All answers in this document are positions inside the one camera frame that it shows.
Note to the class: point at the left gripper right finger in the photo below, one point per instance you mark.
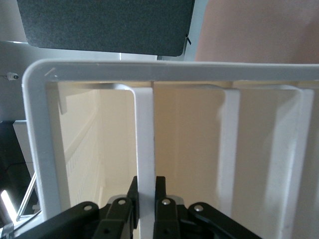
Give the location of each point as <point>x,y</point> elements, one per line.
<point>165,219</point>

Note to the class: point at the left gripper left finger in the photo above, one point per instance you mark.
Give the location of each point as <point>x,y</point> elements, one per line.
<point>117,219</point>

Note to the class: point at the thin metal rod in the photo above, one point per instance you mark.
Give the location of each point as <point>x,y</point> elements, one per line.
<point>27,194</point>

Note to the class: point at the small white round device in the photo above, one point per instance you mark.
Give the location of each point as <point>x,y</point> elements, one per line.
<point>12,76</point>

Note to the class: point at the dark grey felt panel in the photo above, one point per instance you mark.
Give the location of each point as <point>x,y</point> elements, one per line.
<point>104,25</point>

